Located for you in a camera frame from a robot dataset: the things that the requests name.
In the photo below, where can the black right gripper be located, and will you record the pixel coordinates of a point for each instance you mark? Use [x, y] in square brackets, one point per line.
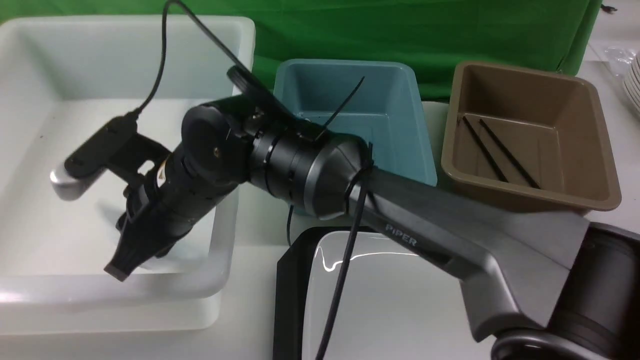
[171, 200]

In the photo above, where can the white rectangular rice plate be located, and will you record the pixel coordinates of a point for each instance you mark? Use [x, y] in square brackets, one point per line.
[397, 306]

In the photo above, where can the black chopstick gold band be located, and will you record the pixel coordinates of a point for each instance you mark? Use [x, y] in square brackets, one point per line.
[485, 152]

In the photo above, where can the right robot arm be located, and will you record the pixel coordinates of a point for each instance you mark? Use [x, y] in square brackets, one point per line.
[548, 285]

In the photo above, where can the black serving tray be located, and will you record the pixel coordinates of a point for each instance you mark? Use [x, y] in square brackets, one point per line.
[292, 279]

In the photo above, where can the large white plastic tub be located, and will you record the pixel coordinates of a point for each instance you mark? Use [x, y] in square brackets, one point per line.
[53, 252]

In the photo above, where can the teal plastic bin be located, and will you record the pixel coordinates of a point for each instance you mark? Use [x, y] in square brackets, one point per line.
[386, 110]

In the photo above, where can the green backdrop cloth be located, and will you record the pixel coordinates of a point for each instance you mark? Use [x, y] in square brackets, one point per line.
[400, 30]

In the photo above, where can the brown plastic bin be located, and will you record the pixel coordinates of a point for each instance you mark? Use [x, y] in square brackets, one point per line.
[553, 124]

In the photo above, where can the clear plastic wrap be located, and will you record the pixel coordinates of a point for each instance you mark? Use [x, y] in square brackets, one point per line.
[619, 59]

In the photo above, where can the stack of white plates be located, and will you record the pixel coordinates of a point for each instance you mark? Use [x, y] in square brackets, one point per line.
[631, 83]

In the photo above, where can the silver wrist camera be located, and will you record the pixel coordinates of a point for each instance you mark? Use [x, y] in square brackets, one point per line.
[95, 155]

